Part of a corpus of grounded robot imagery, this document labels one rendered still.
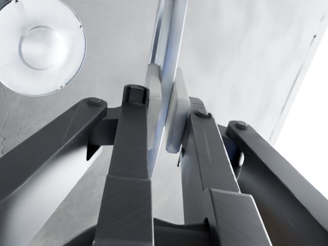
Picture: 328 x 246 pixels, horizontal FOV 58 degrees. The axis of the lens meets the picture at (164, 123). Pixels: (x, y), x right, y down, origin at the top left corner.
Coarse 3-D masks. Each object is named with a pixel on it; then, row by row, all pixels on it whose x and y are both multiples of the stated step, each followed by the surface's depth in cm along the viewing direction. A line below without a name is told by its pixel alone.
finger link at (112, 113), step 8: (112, 112) 14; (104, 120) 13; (112, 120) 13; (96, 128) 13; (104, 128) 13; (112, 128) 14; (96, 136) 13; (104, 136) 14; (112, 136) 14; (88, 144) 13; (96, 144) 14; (104, 144) 14; (112, 144) 14
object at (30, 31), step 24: (24, 0) 77; (48, 0) 81; (0, 24) 75; (24, 24) 79; (48, 24) 84; (72, 24) 89; (0, 48) 78; (24, 48) 81; (48, 48) 86; (72, 48) 92; (24, 72) 85; (48, 72) 90; (72, 72) 96
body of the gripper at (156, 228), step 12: (156, 228) 7; (168, 228) 7; (180, 228) 7; (192, 228) 8; (204, 228) 8; (72, 240) 7; (84, 240) 6; (156, 240) 7; (168, 240) 7; (180, 240) 7; (192, 240) 7; (204, 240) 7
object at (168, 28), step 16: (160, 0) 35; (176, 0) 17; (160, 16) 34; (176, 16) 17; (160, 32) 35; (176, 32) 17; (160, 48) 22; (176, 48) 17; (160, 64) 19; (176, 64) 17; (160, 80) 18; (160, 112) 18; (160, 128) 18; (160, 144) 19
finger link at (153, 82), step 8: (152, 64) 20; (152, 72) 18; (152, 80) 17; (152, 88) 16; (160, 88) 16; (152, 96) 14; (160, 96) 15; (152, 104) 15; (160, 104) 15; (152, 112) 15; (152, 120) 15; (152, 128) 15; (152, 136) 15; (152, 144) 16
